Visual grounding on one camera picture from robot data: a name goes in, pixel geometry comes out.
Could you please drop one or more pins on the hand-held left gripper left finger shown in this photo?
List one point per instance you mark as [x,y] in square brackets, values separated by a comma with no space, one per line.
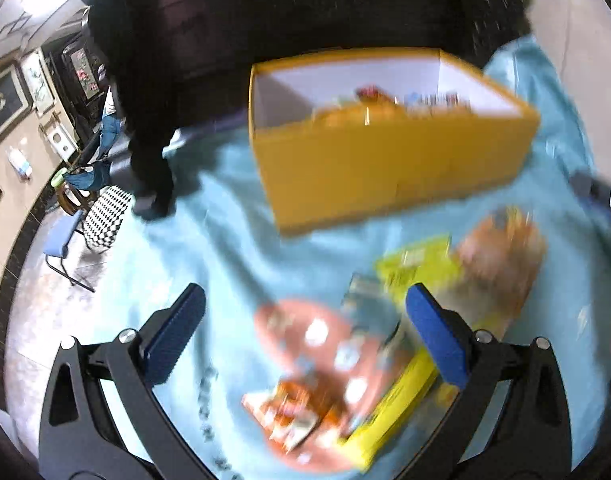
[175,330]

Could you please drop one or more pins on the light blue cloth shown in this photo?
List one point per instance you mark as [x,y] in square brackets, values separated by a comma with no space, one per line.
[225,240]

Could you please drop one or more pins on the round pink snack packet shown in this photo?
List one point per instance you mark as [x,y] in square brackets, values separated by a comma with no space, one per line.
[305,330]

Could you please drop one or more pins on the brown snack packet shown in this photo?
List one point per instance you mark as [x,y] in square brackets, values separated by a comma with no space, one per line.
[505,265]

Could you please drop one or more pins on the dark framed flower picture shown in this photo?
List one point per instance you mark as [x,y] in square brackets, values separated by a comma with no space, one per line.
[85,72]

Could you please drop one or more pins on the red packet in box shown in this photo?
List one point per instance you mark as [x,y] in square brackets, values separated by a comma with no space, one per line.
[373,94]

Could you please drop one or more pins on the light framed picture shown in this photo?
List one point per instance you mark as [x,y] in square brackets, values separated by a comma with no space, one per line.
[37,82]

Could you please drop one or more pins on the white wall device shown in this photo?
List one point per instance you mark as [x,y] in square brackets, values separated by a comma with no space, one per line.
[20,162]

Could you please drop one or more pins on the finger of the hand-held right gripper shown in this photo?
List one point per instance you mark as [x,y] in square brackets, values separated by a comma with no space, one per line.
[600,192]

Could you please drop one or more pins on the teal snack packet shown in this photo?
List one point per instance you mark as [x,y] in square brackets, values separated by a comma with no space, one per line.
[370,305]

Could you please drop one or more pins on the small framed wall panel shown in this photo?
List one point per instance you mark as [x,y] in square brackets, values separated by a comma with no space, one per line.
[62,141]

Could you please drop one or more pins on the blue seat metal chair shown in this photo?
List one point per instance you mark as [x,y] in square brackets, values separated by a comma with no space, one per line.
[62,237]

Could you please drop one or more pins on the yellow cardboard box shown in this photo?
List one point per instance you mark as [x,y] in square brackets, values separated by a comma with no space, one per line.
[385,170]

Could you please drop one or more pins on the orange patterned snack packet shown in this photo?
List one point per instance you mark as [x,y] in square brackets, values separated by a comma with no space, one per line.
[290,410]

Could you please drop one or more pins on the checkered stool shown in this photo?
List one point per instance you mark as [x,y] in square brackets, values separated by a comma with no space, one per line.
[105,215]

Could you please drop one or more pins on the green yellow snack packet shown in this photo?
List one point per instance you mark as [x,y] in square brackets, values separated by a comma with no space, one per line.
[415,270]

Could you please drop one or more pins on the wooden chair with blue cloth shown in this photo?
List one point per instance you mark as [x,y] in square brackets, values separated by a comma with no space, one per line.
[87,177]

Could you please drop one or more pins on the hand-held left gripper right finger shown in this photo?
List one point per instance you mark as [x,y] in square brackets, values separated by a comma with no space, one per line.
[438,340]

